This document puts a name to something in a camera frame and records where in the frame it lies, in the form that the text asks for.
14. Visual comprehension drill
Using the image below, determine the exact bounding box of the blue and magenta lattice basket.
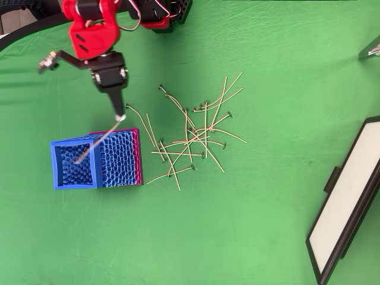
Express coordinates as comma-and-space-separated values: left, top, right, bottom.
49, 128, 144, 190

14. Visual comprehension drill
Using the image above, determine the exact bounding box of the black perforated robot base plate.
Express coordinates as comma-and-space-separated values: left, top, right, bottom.
171, 0, 194, 24

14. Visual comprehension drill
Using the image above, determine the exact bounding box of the white and red servo cable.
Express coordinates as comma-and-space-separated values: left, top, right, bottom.
114, 0, 172, 33

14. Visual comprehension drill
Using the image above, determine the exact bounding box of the green cloth with black edge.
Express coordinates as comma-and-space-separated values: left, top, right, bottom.
0, 0, 380, 285

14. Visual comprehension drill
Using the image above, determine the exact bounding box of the silver metal stand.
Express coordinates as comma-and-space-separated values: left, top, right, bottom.
358, 34, 380, 59

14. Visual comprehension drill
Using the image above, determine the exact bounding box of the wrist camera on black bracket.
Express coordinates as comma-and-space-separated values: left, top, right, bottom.
37, 49, 91, 74

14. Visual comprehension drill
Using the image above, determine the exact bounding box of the black framed white light panel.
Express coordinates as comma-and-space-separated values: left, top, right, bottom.
305, 116, 380, 285

